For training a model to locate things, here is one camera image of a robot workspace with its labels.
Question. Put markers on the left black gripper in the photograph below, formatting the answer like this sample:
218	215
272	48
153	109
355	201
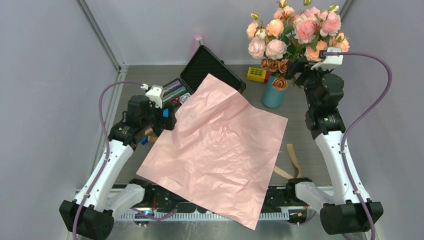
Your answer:
163	123

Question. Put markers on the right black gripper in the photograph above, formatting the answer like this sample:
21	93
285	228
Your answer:
297	66

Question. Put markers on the peach rose stem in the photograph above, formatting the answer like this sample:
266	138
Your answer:
338	41

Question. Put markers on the pink wrapping paper sheet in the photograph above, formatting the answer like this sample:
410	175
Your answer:
221	153

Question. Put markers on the tan ribbon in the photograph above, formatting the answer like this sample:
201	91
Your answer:
294	162

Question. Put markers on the pink rose stem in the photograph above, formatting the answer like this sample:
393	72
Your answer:
310	27

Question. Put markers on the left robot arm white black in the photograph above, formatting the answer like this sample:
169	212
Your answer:
92	213

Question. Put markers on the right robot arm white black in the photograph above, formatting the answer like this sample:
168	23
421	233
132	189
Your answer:
350	208

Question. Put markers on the pink rose bouquet in vase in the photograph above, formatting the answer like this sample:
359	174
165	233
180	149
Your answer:
269	42

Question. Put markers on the teal vase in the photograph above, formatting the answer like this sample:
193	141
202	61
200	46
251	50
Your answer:
272	98

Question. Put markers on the blue round chip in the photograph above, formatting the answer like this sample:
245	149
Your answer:
165	113

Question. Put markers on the wooden arch block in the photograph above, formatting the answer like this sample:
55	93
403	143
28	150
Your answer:
151	136

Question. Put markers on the blue cube block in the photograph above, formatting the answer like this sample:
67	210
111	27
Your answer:
144	141

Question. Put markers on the yellow perforated block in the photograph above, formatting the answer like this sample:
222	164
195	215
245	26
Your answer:
258	75

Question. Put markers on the black open poker case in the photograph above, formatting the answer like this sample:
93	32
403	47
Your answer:
202	63

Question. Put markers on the pink white bottle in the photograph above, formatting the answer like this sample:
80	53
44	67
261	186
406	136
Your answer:
198	41

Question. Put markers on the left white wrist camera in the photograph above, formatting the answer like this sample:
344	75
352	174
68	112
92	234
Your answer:
155	94

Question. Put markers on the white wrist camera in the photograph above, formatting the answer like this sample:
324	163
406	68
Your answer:
331	58
155	94

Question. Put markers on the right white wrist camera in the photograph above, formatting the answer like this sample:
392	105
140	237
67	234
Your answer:
331	58

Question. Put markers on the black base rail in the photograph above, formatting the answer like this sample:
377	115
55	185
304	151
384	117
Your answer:
162	200

